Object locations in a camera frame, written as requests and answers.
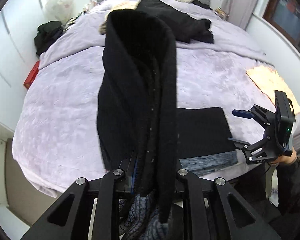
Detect black patterned-lining pants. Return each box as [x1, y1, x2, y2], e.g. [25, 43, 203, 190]
[97, 9, 231, 239]

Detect right black sleeve forearm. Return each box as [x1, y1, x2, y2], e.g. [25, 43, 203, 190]
[270, 159, 300, 239]

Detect small black clothing pile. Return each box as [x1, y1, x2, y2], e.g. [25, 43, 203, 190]
[34, 21, 63, 57]

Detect person right hand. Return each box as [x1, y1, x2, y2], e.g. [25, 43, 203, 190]
[272, 148, 298, 165]

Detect peach cloth on bed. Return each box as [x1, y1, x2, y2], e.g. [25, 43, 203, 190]
[246, 65, 300, 114]

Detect black garment on bed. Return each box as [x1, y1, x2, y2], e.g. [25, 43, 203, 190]
[136, 0, 214, 44]

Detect lilac plush bed blanket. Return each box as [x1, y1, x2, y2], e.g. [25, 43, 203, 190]
[12, 0, 275, 197]

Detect lilac window curtain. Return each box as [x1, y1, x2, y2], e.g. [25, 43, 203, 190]
[221, 0, 267, 30]

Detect red box beside bed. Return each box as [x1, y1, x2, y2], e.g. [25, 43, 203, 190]
[23, 61, 40, 89]

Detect tan fur trim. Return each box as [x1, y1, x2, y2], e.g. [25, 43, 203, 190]
[98, 14, 110, 35]

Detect white wardrobe doors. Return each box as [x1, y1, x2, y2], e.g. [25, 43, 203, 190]
[0, 0, 45, 131]

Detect white floral plush bag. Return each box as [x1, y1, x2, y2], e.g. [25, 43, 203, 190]
[44, 0, 74, 24]

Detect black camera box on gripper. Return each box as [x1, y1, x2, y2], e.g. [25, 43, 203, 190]
[275, 90, 296, 157]

